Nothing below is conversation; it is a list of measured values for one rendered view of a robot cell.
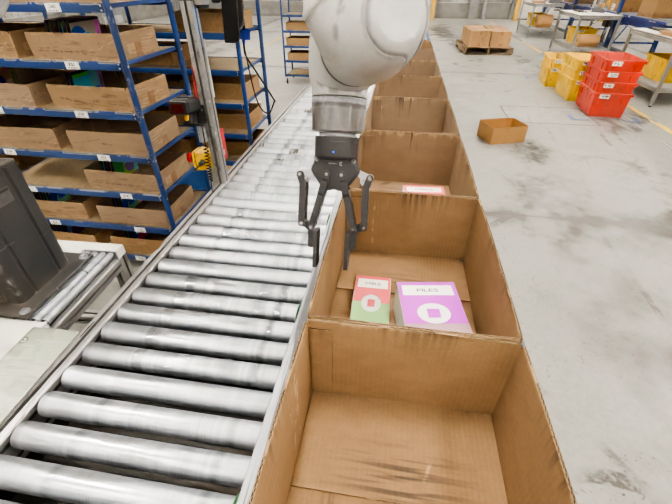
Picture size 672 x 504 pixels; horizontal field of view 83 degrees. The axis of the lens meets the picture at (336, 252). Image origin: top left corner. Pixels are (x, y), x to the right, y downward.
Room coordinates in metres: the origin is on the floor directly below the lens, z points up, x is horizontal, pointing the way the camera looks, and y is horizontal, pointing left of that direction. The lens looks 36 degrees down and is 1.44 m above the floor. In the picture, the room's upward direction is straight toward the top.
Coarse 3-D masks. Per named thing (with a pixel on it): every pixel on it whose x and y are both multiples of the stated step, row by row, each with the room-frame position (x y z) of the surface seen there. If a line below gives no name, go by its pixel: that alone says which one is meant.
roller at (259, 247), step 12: (180, 240) 1.00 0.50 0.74; (192, 240) 1.00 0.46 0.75; (204, 240) 1.00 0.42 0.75; (216, 240) 0.99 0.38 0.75; (228, 240) 0.99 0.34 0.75; (240, 240) 0.99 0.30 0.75; (252, 252) 0.96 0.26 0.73; (264, 252) 0.95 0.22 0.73; (276, 252) 0.95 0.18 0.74; (288, 252) 0.94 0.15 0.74; (300, 252) 0.94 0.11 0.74; (312, 252) 0.94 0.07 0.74
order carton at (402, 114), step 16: (384, 96) 1.53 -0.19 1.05; (368, 112) 1.36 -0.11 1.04; (384, 112) 1.53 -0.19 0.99; (400, 112) 1.52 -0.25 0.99; (416, 112) 1.51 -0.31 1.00; (432, 112) 1.50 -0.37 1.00; (448, 112) 1.42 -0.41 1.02; (368, 128) 1.40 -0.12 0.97; (384, 128) 1.52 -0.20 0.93; (400, 128) 1.52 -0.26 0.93; (416, 128) 1.51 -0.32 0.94; (432, 128) 1.50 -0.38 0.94; (448, 128) 1.35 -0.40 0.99
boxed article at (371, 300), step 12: (360, 276) 0.63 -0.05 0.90; (360, 288) 0.59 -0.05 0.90; (372, 288) 0.59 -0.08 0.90; (384, 288) 0.59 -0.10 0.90; (360, 300) 0.56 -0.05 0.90; (372, 300) 0.56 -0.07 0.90; (384, 300) 0.56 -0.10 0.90; (360, 312) 0.52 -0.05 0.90; (372, 312) 0.52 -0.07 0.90; (384, 312) 0.52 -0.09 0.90
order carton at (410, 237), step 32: (352, 192) 0.75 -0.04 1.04; (384, 192) 0.74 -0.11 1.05; (384, 224) 0.74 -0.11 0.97; (416, 224) 0.73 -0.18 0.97; (448, 224) 0.72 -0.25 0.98; (480, 224) 0.65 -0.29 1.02; (352, 256) 0.72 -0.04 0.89; (384, 256) 0.72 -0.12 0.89; (416, 256) 0.72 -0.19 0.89; (448, 256) 0.72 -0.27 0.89; (480, 256) 0.59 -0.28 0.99; (320, 288) 0.46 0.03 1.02; (352, 288) 0.61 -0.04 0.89; (480, 288) 0.54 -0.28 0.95; (352, 320) 0.36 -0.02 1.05; (480, 320) 0.49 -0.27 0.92; (512, 320) 0.37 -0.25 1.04
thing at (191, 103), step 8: (184, 96) 1.38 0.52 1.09; (192, 96) 1.38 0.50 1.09; (176, 104) 1.31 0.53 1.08; (184, 104) 1.31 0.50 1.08; (192, 104) 1.35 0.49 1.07; (200, 104) 1.41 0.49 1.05; (176, 112) 1.31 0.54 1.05; (184, 112) 1.31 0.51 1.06; (192, 112) 1.35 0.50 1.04; (184, 120) 1.36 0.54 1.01; (192, 120) 1.36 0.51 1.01
